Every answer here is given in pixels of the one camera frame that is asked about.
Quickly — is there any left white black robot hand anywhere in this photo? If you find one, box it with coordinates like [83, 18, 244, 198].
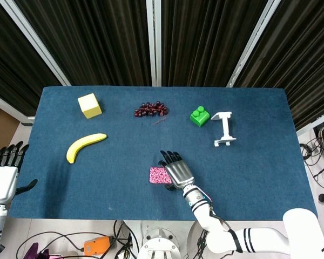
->
[0, 141, 39, 205]

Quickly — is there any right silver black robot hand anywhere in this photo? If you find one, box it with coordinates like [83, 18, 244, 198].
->
[158, 149, 194, 191]

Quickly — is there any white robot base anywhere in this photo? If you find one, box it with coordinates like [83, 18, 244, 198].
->
[137, 220, 206, 259]

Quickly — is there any brown cardboard box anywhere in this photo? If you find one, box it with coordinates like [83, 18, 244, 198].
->
[0, 101, 21, 168]

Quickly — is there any green toy building brick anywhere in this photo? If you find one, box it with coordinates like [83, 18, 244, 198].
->
[190, 106, 211, 127]

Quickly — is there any white plastic stand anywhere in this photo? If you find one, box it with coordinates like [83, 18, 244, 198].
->
[210, 111, 237, 147]

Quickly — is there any dark red grape bunch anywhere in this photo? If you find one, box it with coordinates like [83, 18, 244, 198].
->
[134, 100, 169, 118]

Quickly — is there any blue table cloth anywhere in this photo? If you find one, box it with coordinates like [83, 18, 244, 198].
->
[9, 86, 319, 221]

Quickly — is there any purple cloth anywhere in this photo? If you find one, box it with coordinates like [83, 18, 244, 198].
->
[23, 242, 60, 259]

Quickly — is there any yellow banana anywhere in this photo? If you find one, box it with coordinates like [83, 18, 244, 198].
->
[66, 133, 108, 164]

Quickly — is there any orange foot pedal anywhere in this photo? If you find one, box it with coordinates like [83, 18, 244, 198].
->
[83, 236, 111, 255]

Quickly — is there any yellow cube block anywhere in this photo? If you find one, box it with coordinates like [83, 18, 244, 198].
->
[77, 93, 103, 119]

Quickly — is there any dark pleated curtain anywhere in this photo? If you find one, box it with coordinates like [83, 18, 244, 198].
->
[14, 0, 153, 87]
[160, 0, 261, 87]

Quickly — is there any black looping floor cable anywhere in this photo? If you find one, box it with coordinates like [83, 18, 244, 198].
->
[15, 230, 117, 259]

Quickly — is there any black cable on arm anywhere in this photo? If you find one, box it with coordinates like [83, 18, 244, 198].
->
[208, 202, 243, 254]

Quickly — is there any black cable bundle under table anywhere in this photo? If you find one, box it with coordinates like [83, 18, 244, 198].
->
[112, 220, 139, 259]

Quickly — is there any white vertical frame post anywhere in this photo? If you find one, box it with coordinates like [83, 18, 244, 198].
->
[146, 0, 162, 87]

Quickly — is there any black floor cable tangle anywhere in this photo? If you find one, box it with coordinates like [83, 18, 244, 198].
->
[299, 136, 324, 186]

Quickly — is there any white slanted frame post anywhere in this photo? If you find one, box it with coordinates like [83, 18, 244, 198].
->
[226, 0, 274, 88]
[0, 0, 72, 87]

